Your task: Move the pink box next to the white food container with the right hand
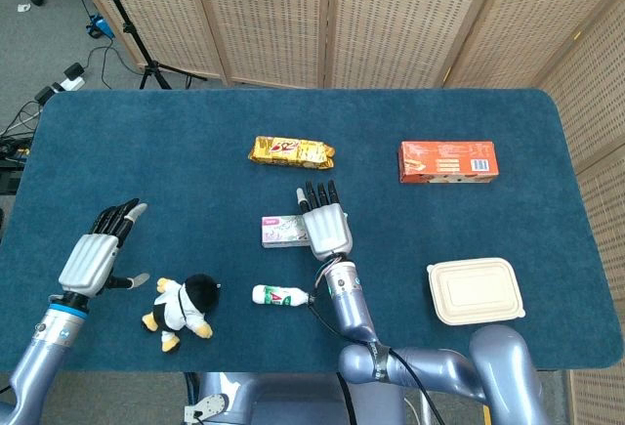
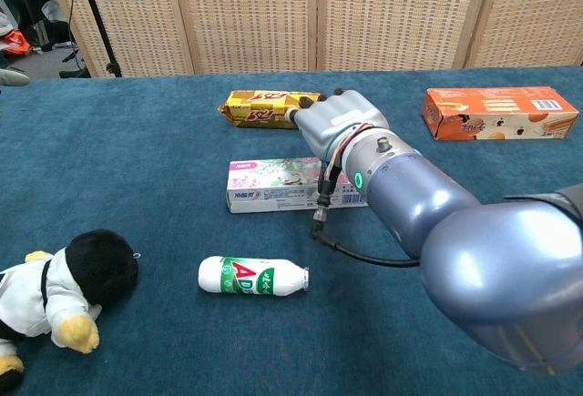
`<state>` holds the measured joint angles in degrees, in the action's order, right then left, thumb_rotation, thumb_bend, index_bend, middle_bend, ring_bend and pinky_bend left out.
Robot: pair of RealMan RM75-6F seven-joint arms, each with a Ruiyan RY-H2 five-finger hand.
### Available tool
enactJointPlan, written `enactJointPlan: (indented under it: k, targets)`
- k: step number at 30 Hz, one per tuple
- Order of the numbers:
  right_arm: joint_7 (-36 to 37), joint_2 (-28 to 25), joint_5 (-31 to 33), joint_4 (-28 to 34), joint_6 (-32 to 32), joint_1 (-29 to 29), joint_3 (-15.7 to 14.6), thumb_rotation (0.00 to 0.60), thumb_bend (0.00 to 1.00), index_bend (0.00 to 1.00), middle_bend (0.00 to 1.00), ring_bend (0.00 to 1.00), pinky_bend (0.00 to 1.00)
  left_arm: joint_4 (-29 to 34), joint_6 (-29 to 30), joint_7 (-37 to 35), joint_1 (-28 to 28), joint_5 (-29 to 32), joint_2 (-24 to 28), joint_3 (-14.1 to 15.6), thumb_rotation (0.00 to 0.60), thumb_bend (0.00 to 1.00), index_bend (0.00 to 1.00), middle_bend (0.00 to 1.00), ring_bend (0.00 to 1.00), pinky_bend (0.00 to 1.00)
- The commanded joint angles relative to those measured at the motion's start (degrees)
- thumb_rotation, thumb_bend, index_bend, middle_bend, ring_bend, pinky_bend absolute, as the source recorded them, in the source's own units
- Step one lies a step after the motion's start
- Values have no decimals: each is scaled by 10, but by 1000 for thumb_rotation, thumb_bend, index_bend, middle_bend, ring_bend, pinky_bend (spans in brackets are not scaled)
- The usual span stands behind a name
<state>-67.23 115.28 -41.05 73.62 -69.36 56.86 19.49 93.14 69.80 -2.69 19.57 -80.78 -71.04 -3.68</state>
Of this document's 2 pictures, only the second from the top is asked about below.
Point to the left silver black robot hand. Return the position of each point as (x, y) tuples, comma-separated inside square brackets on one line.
[(13, 78)]

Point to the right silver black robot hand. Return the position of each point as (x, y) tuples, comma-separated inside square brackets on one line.
[(337, 118)]

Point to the floral toothpaste box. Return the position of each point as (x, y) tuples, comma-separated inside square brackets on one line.
[(264, 182)]

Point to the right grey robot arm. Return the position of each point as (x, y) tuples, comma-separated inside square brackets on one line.
[(501, 255)]

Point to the orange cracker box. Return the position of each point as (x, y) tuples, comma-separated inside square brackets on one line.
[(496, 114)]

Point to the orange plastic bag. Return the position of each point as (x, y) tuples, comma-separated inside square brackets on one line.
[(16, 43)]

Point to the white plastic bag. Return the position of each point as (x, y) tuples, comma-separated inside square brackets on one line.
[(57, 10)]

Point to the golden biscuit packet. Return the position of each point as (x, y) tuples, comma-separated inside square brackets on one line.
[(255, 107)]

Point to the black tripod stand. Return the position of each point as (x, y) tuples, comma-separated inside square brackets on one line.
[(98, 18)]

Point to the wicker folding screen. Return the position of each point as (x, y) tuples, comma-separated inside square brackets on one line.
[(250, 13)]

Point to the blue carpet table mat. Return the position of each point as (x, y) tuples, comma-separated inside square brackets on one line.
[(136, 177)]

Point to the white green milk bottle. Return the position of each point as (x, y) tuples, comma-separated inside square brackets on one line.
[(246, 277)]

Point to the penguin plush toy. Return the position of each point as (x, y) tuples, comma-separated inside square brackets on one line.
[(54, 291)]

